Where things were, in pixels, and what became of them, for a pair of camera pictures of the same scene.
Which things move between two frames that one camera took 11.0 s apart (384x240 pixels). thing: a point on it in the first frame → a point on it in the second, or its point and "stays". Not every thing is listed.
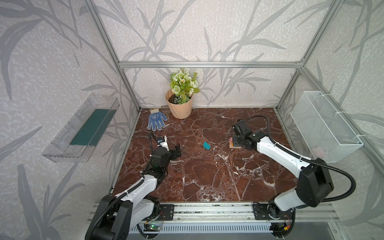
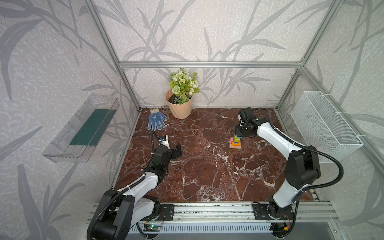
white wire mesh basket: (326, 137) stays
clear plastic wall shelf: (76, 142) stays
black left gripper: (171, 153) stays
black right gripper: (238, 141) → (241, 132)
